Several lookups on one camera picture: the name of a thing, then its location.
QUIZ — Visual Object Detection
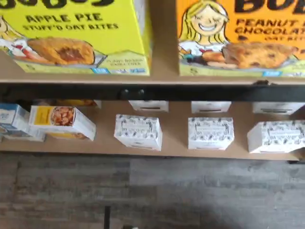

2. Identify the yellow apple pie box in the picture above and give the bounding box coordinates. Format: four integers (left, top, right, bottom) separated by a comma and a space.
0, 0, 153, 77

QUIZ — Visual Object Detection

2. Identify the white floral patterned box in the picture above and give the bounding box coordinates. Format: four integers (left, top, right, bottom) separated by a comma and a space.
252, 102, 305, 115
114, 114, 163, 151
187, 116, 234, 151
128, 100, 169, 113
191, 101, 232, 114
247, 120, 305, 154

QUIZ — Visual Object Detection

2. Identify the yellow label granola box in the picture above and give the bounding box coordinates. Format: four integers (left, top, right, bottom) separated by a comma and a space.
28, 105, 96, 141
56, 99, 102, 108

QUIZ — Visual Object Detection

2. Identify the orange Bobo's peanut butter box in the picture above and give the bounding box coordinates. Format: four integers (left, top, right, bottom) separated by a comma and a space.
176, 0, 305, 78

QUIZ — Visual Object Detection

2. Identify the blue label granola box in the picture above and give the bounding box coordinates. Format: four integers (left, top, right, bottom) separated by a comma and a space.
0, 104, 46, 143

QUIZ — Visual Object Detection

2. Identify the white patterned cartons group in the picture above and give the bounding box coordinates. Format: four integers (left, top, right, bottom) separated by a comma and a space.
0, 99, 305, 161

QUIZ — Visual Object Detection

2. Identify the black metal floor leg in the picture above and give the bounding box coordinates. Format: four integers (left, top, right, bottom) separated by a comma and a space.
104, 206, 112, 229

